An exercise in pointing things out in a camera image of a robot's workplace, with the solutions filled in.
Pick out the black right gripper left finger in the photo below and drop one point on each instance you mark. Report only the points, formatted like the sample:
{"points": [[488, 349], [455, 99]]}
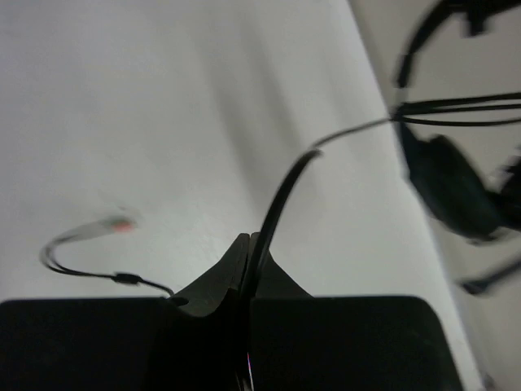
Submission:
{"points": [[187, 342]]}

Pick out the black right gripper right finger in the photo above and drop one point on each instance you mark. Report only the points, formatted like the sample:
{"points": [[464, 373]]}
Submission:
{"points": [[301, 342]]}

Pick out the black over-ear headphones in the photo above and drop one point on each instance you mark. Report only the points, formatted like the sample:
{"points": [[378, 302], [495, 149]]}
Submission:
{"points": [[442, 176]]}

